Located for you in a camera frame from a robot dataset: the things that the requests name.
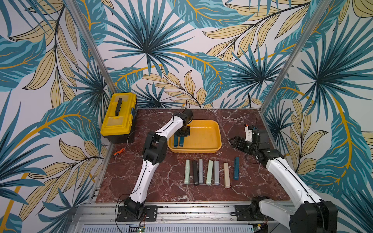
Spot dark teal pruner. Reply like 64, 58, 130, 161
173, 136, 179, 148
179, 136, 185, 147
233, 157, 240, 181

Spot light green pruner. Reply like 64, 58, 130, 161
184, 159, 190, 184
206, 160, 214, 185

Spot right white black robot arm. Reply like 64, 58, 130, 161
229, 126, 338, 233

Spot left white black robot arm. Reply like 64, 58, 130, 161
123, 109, 193, 219

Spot yellow plastic storage tray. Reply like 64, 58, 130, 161
168, 120, 222, 153

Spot grey pruner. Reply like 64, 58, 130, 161
214, 160, 220, 185
198, 159, 204, 184

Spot beige pruner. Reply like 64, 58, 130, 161
223, 163, 230, 189

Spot grey pruner right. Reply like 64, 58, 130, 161
214, 160, 220, 185

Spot yellow black toolbox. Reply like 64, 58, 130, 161
101, 93, 138, 144

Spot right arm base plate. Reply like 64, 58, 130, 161
230, 205, 273, 221

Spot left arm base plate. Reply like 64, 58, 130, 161
116, 205, 158, 222

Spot right aluminium corner post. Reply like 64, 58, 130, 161
259, 0, 331, 115

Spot aluminium corner post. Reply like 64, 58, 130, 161
259, 0, 331, 115
65, 0, 117, 93

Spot aluminium front rail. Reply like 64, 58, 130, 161
68, 201, 290, 233

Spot left aluminium corner post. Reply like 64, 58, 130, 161
65, 0, 117, 93

